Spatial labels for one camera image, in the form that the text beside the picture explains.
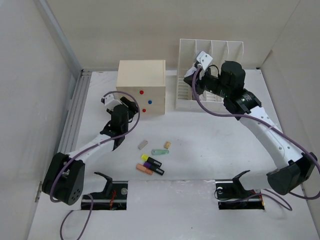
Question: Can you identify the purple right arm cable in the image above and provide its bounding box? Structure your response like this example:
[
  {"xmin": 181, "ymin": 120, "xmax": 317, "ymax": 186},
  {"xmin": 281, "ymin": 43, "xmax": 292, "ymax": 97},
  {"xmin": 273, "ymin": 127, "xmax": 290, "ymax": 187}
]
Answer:
[{"xmin": 193, "ymin": 63, "xmax": 318, "ymax": 212}]

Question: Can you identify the purple capped black highlighter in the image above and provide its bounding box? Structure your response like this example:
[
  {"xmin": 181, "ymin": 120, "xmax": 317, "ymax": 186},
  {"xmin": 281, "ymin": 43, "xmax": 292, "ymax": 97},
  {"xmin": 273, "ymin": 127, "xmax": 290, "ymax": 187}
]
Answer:
[{"xmin": 143, "ymin": 162, "xmax": 165, "ymax": 176}]

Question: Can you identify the green transparent highlighter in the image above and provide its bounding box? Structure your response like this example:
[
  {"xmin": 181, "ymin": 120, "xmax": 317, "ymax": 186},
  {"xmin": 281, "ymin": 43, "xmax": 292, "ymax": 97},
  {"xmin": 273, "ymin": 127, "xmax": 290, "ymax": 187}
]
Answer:
[{"xmin": 151, "ymin": 149, "xmax": 169, "ymax": 156}]

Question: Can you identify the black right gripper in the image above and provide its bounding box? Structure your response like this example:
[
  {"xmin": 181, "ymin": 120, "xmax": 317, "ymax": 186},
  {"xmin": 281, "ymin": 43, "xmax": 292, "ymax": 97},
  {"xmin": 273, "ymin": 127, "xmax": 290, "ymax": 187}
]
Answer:
[{"xmin": 183, "ymin": 66, "xmax": 231, "ymax": 99}]

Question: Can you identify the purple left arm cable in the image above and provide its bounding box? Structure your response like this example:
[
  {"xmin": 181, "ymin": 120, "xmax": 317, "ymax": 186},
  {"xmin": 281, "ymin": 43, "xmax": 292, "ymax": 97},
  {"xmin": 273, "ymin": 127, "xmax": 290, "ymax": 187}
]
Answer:
[{"xmin": 49, "ymin": 91, "xmax": 141, "ymax": 240}]

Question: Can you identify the white plastic file organizer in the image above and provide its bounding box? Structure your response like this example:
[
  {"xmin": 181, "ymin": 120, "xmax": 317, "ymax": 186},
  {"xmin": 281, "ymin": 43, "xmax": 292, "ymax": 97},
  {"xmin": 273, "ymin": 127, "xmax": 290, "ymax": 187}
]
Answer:
[{"xmin": 175, "ymin": 39, "xmax": 244, "ymax": 112}]

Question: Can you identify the cream wooden drawer cabinet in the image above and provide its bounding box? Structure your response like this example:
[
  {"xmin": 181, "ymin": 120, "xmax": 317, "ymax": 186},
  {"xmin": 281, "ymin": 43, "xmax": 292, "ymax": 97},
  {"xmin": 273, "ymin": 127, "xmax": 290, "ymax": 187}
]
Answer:
[{"xmin": 116, "ymin": 60, "xmax": 166, "ymax": 115}]

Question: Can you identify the small grey metal block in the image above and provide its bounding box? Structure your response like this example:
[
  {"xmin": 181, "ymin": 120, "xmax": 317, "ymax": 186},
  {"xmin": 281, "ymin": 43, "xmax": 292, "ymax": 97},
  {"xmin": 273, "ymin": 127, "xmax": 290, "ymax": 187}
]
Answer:
[{"xmin": 138, "ymin": 140, "xmax": 148, "ymax": 150}]

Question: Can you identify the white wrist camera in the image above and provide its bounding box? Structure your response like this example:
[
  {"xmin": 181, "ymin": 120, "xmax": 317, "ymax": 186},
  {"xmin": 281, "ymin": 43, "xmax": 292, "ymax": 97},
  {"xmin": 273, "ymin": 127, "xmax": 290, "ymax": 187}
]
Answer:
[
  {"xmin": 100, "ymin": 93, "xmax": 122, "ymax": 110},
  {"xmin": 196, "ymin": 51, "xmax": 213, "ymax": 71}
]

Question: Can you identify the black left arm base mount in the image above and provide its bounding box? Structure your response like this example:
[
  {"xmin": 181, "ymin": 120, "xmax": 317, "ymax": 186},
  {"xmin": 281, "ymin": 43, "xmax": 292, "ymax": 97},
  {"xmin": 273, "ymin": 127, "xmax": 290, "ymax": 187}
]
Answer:
[{"xmin": 80, "ymin": 171, "xmax": 129, "ymax": 211}]

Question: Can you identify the small tan eraser block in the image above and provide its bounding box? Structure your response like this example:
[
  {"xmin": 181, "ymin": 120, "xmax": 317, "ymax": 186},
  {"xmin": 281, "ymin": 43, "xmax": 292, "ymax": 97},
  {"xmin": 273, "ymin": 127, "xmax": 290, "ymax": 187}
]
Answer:
[{"xmin": 164, "ymin": 141, "xmax": 171, "ymax": 149}]

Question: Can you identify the aluminium frame rail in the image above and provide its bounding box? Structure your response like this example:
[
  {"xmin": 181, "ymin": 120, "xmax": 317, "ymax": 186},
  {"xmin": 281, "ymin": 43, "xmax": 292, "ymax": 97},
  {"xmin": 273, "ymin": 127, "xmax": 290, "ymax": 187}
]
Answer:
[{"xmin": 34, "ymin": 0, "xmax": 91, "ymax": 181}]

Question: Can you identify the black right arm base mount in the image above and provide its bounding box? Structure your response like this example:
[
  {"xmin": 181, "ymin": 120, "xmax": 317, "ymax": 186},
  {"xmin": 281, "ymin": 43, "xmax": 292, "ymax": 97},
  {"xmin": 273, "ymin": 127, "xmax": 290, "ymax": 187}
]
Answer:
[{"xmin": 214, "ymin": 170, "xmax": 265, "ymax": 210}]

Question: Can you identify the yellow capped black highlighter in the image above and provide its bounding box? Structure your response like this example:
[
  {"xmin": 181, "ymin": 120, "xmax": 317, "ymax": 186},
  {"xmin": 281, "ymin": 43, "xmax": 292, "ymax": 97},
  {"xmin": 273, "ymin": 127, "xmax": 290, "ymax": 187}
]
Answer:
[{"xmin": 141, "ymin": 154, "xmax": 162, "ymax": 168}]

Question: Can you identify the grey setup guide booklet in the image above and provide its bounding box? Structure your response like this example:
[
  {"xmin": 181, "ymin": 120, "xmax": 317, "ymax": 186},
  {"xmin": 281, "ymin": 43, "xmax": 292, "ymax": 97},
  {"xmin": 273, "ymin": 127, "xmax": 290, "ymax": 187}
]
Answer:
[{"xmin": 184, "ymin": 61, "xmax": 201, "ymax": 78}]

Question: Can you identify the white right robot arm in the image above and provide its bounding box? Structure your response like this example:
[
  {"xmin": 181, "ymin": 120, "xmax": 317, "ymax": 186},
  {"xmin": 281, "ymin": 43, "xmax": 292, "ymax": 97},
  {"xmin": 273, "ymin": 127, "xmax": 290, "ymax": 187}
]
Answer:
[{"xmin": 183, "ymin": 61, "xmax": 320, "ymax": 197}]

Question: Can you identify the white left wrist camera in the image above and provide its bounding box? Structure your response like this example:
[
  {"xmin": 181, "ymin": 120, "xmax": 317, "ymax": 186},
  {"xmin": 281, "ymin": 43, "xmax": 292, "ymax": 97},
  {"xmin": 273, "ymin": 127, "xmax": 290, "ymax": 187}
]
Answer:
[{"xmin": 100, "ymin": 93, "xmax": 122, "ymax": 110}]

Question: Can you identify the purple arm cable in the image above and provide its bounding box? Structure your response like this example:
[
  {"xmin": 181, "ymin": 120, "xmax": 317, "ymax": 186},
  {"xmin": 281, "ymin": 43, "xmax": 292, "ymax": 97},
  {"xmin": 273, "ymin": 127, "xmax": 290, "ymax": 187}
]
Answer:
[
  {"xmin": 49, "ymin": 91, "xmax": 141, "ymax": 240},
  {"xmin": 193, "ymin": 63, "xmax": 318, "ymax": 212}
]

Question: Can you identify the orange highlighter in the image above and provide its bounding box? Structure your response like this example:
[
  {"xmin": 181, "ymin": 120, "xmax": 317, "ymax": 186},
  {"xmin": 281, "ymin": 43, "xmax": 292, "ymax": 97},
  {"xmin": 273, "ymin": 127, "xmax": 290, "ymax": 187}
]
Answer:
[{"xmin": 136, "ymin": 163, "xmax": 153, "ymax": 176}]

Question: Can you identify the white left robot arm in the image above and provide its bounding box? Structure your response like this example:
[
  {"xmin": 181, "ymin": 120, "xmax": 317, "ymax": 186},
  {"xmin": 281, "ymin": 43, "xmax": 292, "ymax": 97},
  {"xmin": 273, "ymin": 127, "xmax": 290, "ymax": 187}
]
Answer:
[{"xmin": 41, "ymin": 94, "xmax": 141, "ymax": 206}]

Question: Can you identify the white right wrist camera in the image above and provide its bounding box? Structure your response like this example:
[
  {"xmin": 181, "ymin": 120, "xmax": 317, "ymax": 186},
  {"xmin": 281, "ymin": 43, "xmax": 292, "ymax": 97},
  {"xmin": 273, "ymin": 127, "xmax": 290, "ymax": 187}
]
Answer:
[{"xmin": 196, "ymin": 51, "xmax": 213, "ymax": 71}]

